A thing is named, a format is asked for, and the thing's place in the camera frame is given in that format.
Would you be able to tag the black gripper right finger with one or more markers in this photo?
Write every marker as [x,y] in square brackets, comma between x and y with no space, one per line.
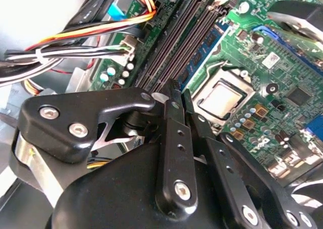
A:
[223,161]

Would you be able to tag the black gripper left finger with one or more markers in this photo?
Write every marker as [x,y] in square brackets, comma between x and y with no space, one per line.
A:
[113,100]

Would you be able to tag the blue RAM stick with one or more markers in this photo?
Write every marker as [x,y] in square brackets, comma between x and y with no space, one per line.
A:
[202,55]

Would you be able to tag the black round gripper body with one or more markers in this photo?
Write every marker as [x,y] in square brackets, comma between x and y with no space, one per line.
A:
[113,201]

